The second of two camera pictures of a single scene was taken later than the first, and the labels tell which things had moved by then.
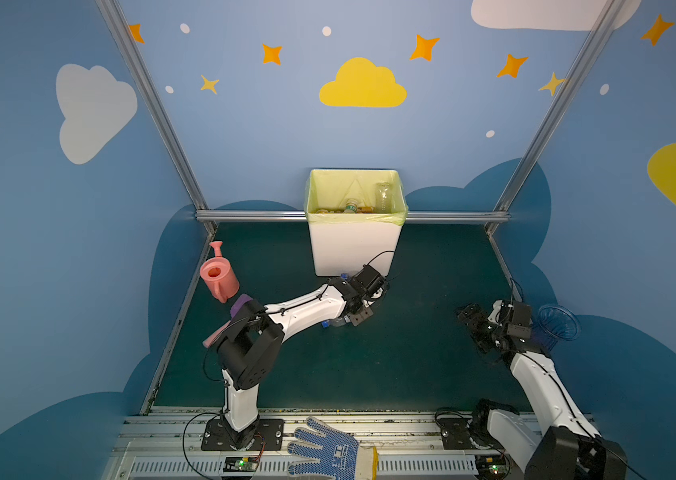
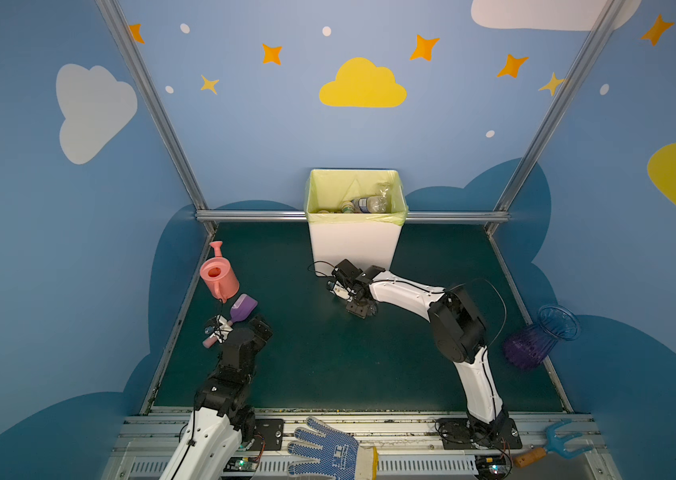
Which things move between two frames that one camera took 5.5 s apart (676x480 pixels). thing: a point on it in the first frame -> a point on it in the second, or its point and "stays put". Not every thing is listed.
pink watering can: x=218 y=275 stays put
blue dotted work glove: x=337 y=454 stays put
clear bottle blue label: x=334 y=322 -> x=369 y=204
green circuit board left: x=240 y=464 stays put
